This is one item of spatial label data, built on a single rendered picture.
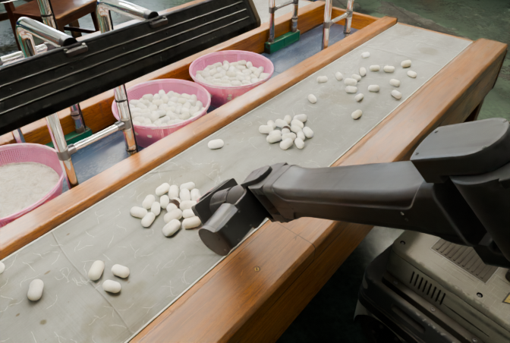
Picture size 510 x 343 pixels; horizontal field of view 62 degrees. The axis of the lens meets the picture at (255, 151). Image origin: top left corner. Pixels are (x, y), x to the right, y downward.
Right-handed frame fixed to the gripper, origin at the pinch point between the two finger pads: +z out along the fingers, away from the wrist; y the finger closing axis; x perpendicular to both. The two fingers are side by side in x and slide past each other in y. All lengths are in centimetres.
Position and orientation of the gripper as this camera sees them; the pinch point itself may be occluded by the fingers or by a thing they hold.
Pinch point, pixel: (199, 212)
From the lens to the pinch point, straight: 84.8
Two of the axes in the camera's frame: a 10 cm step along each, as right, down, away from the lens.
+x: 5.0, 8.6, 1.2
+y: -6.4, 4.6, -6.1
